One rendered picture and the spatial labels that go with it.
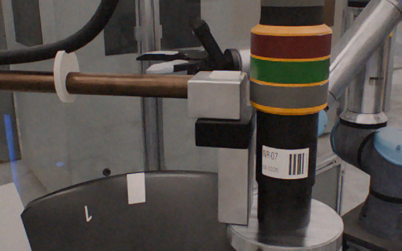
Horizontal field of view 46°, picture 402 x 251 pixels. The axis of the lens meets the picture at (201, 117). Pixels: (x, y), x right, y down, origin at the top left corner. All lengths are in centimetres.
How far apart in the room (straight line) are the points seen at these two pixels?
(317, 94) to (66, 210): 30
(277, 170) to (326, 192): 154
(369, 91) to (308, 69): 98
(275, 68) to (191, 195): 24
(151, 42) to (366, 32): 46
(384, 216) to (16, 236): 82
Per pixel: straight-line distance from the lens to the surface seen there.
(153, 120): 111
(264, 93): 25
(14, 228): 66
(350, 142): 124
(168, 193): 47
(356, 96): 123
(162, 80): 28
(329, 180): 180
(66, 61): 30
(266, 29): 25
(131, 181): 48
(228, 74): 27
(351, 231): 121
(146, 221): 46
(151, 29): 107
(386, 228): 119
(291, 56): 24
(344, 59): 101
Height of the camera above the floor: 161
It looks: 16 degrees down
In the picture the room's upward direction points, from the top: 1 degrees counter-clockwise
